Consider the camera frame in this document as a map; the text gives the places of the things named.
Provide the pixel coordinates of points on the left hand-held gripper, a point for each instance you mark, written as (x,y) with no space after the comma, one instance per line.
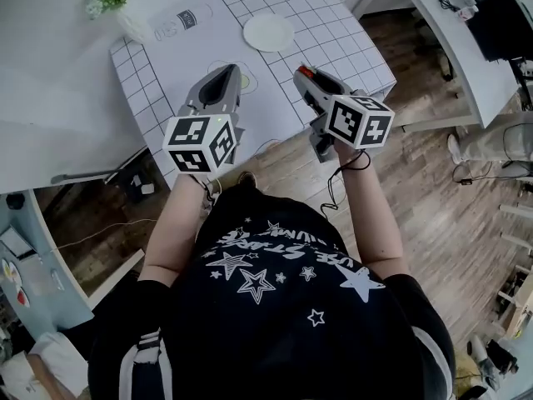
(195,140)

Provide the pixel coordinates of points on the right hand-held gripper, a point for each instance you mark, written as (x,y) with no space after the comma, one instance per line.
(354,119)

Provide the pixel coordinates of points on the red strawberry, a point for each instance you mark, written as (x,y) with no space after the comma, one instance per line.
(307,71)

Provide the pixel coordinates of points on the white round plate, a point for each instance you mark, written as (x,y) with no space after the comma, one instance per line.
(268,32)

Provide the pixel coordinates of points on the person's right forearm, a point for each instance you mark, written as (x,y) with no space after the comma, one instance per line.
(370,215)

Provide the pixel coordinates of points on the person's left forearm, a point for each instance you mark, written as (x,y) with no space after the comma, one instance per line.
(175,231)

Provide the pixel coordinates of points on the white grid-pattern tablecloth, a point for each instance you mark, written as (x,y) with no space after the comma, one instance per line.
(300,11)

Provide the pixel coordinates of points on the person's dark shoe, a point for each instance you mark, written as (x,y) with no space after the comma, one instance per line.
(247,178)

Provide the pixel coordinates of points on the black power strip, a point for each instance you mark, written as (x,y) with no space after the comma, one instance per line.
(139,188)

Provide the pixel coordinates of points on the white office desk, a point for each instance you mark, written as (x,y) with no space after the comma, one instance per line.
(466,69)

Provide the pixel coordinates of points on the grey metal bar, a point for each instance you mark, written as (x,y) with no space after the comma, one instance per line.
(83,176)

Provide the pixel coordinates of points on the black computer monitor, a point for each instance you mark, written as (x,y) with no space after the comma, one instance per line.
(499,27)

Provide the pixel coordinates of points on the small black round object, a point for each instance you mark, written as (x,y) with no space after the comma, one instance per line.
(16,201)

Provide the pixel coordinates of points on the black star-print shirt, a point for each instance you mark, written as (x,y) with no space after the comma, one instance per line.
(270,327)

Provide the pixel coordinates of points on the tablet with white screen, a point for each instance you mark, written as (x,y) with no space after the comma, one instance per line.
(14,242)

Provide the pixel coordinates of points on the light blue desk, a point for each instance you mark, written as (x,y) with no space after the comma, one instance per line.
(50,290)

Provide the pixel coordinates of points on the white flower-shaped dish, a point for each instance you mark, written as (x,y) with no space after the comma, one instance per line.
(9,271)

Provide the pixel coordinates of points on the red and white dish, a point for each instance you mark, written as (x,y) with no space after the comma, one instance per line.
(23,297)

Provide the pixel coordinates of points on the white cushion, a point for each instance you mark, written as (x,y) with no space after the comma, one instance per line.
(58,356)

